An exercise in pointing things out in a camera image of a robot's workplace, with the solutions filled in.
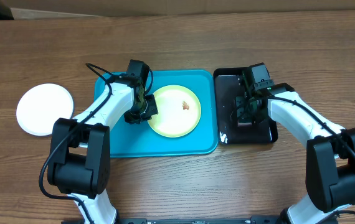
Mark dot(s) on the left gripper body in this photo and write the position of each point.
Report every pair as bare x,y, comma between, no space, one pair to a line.
142,111

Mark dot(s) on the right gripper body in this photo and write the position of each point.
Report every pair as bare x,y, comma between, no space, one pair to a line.
246,109

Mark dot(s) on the green scrub sponge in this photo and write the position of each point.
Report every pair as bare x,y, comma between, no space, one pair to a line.
245,111

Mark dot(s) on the yellow plate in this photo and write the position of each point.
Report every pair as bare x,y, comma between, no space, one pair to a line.
179,111

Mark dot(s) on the white plate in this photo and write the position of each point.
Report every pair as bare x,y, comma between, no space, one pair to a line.
41,106

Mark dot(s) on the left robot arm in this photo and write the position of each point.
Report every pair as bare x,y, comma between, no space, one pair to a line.
78,165

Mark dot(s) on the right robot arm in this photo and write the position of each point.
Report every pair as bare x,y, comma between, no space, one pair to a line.
330,148

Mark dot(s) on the teal plastic tray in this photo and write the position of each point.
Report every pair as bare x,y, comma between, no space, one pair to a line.
139,140

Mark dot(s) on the black water tray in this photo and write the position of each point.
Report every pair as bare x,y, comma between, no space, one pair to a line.
229,90

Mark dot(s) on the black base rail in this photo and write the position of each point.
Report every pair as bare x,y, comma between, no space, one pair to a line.
256,219

